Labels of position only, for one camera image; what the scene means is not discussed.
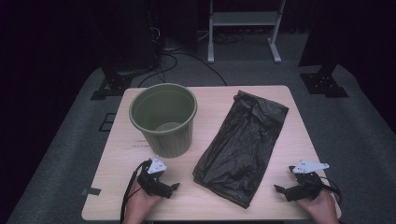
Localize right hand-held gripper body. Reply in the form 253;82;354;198
284;160;331;203

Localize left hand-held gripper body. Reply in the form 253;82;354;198
136;154;174;200

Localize green plastic bin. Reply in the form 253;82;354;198
128;82;199;159

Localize black garbage bag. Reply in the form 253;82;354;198
191;90;290;209

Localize person's right hand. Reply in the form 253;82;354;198
295;189;340;224

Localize grey tape strip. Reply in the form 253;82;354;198
81;187;103;197

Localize black metal stand base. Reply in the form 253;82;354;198
90;62;157;101
298;55;349;99

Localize dark equipment cabinet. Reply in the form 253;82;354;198
101;0;163;73

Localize white metal stand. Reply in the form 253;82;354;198
206;0;287;64

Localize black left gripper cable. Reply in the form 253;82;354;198
120;159;151;224

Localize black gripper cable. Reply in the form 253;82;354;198
320;175;343;205
120;159;151;224

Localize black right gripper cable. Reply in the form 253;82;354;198
320;175;343;205

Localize black floor cable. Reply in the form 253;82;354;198
136;51;228;89

